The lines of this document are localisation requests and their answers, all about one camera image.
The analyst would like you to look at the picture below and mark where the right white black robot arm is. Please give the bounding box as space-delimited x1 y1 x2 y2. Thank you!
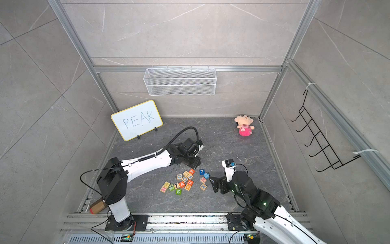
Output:
208 159 324 244

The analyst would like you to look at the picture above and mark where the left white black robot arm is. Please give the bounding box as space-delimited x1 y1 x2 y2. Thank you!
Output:
79 127 203 224

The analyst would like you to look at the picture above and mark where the whiteboard with PEAR writing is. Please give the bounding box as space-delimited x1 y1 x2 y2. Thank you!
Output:
111 100 164 141

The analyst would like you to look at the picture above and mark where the pink plush doll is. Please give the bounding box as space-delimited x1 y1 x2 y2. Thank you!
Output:
234 114 255 137

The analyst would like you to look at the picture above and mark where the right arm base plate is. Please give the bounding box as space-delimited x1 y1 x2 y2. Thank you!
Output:
226 213 252 231

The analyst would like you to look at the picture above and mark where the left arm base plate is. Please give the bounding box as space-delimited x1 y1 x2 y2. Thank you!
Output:
105 215 149 232

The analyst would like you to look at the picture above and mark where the white wire mesh basket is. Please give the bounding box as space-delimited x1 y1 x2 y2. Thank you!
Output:
143 68 217 96

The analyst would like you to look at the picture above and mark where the black wire hook rack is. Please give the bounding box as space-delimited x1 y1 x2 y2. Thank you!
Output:
290 90 361 172

